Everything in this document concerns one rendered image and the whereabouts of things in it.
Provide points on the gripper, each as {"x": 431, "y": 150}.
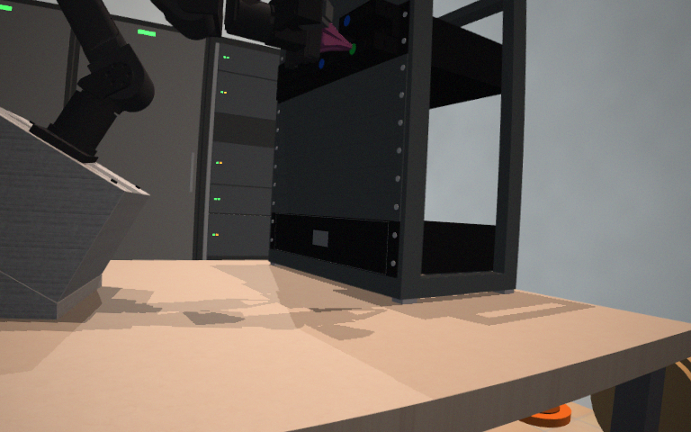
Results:
{"x": 330, "y": 40}

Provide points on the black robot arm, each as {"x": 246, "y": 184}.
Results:
{"x": 118, "y": 81}

